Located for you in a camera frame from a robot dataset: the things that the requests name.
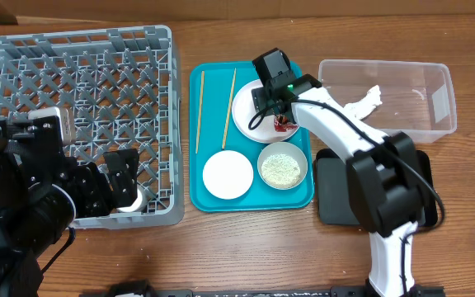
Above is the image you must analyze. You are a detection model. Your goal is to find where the red sauce packet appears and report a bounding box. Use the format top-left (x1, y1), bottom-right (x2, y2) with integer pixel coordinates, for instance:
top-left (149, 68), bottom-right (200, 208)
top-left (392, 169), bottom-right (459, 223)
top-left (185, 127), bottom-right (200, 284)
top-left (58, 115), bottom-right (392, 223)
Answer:
top-left (274, 115), bottom-right (299, 132)

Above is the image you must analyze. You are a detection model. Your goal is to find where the wooden chopstick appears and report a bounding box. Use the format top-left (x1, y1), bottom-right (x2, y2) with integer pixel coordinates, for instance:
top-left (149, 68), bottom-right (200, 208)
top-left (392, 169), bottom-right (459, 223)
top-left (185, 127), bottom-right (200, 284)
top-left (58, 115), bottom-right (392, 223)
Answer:
top-left (222, 68), bottom-right (237, 150)
top-left (195, 70), bottom-right (205, 153)

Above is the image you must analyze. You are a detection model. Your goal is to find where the grey bowl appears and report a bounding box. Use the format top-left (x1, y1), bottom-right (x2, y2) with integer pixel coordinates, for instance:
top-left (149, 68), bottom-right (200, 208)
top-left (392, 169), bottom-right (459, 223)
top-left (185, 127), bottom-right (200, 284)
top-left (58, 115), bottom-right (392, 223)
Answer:
top-left (257, 142), bottom-right (308, 190)

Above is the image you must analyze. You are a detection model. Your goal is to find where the pink shallow bowl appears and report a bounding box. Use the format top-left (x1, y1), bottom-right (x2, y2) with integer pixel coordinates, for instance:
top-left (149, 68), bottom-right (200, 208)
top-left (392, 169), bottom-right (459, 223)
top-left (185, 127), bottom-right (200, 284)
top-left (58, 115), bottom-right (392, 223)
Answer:
top-left (203, 150), bottom-right (254, 200)

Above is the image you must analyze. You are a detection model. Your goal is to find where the white napkin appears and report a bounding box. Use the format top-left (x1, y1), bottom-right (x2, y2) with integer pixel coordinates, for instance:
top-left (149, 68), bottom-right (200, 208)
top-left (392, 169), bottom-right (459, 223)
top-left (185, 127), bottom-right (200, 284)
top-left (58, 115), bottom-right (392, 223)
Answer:
top-left (344, 85), bottom-right (383, 120)

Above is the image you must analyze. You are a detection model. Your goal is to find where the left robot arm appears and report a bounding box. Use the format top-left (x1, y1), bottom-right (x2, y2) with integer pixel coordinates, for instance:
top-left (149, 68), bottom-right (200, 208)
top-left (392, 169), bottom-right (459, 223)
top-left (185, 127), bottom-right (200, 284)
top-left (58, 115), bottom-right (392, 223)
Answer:
top-left (0, 116), bottom-right (139, 296)

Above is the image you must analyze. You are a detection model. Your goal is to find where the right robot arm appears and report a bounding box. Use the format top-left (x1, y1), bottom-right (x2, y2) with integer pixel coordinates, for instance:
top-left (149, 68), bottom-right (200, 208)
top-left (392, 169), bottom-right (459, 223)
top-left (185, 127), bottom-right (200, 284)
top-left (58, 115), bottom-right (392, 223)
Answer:
top-left (248, 48), bottom-right (445, 296)

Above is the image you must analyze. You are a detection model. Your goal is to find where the grey dishwasher rack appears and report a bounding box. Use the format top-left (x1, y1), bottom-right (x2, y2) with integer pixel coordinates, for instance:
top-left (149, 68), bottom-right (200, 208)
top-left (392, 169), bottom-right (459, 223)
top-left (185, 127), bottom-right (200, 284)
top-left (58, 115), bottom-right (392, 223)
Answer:
top-left (0, 25), bottom-right (185, 229)

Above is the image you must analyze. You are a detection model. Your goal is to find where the black waste tray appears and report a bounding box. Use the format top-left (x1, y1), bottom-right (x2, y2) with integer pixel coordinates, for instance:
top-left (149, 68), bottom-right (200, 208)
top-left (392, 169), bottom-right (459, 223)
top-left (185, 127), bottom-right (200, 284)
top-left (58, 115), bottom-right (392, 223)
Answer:
top-left (314, 148), bottom-right (439, 228)

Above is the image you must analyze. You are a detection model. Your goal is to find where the large white plate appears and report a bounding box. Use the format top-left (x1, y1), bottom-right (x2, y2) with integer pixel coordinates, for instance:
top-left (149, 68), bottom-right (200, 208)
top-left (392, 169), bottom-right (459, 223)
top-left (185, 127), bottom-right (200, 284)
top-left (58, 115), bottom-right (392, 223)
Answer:
top-left (232, 79), bottom-right (299, 144)

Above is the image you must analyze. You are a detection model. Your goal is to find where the teal serving tray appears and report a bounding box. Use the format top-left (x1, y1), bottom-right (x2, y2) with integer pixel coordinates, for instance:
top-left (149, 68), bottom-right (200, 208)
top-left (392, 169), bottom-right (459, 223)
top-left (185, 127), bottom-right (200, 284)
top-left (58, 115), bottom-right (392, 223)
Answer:
top-left (189, 61), bottom-right (314, 212)

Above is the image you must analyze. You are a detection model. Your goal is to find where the pile of rice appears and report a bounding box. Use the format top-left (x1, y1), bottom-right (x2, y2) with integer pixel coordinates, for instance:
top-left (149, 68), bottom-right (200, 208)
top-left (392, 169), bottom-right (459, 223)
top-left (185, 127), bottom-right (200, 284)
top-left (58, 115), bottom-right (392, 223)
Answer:
top-left (261, 153), bottom-right (301, 188)

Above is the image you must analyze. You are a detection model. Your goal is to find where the clear plastic bin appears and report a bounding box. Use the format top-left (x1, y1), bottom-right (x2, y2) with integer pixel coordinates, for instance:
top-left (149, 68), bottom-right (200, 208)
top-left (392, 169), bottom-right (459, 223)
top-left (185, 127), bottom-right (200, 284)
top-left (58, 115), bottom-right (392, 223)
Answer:
top-left (318, 59), bottom-right (458, 144)

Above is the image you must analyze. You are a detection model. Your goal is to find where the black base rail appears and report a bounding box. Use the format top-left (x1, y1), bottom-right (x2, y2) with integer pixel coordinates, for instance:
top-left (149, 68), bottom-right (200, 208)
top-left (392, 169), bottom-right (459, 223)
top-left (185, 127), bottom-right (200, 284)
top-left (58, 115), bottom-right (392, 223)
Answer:
top-left (78, 280), bottom-right (444, 297)

